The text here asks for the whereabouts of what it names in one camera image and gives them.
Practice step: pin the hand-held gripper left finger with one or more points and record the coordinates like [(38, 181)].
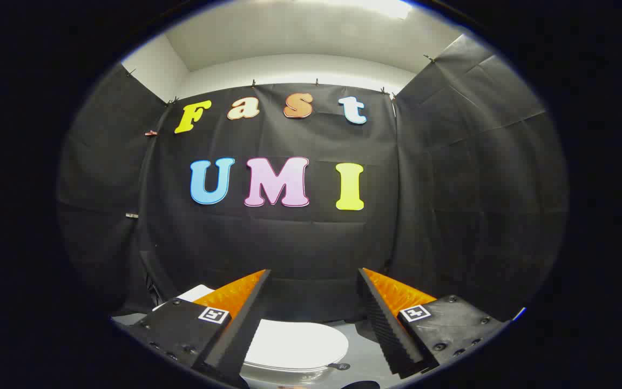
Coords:
[(241, 324)]

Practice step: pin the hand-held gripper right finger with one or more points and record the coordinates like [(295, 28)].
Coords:
[(384, 324)]

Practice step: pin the small dark floor disc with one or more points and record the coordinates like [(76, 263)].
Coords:
[(338, 366)]

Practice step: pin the black backdrop cloth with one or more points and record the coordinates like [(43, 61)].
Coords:
[(289, 243)]

